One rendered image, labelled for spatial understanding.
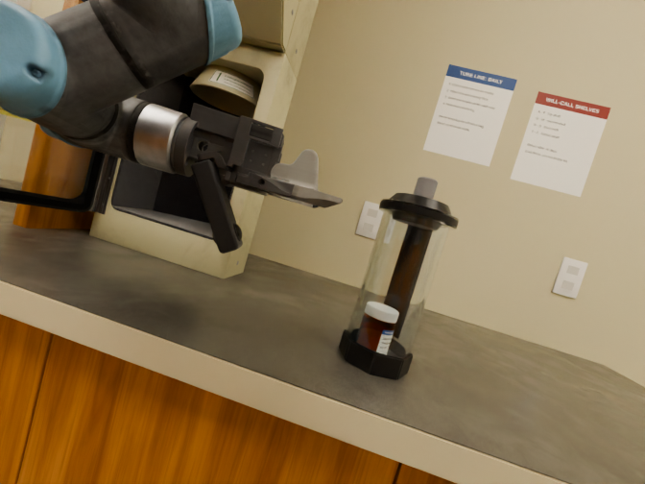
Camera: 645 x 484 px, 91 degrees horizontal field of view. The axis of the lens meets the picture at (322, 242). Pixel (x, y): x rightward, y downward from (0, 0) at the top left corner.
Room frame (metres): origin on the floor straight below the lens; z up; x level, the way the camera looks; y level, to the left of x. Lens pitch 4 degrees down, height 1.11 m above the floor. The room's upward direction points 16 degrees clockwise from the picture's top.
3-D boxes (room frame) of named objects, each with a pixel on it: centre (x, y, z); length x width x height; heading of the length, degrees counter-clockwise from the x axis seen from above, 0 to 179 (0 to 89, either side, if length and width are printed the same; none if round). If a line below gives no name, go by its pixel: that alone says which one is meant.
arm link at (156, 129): (0.40, 0.22, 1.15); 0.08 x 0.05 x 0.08; 9
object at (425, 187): (0.45, -0.12, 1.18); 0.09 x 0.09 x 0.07
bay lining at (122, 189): (0.78, 0.32, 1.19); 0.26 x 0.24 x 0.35; 84
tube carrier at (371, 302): (0.45, -0.12, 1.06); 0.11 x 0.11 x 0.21
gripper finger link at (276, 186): (0.38, 0.08, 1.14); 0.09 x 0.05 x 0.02; 65
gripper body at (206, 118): (0.41, 0.14, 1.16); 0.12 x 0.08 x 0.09; 99
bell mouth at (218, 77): (0.76, 0.30, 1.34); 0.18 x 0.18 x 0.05
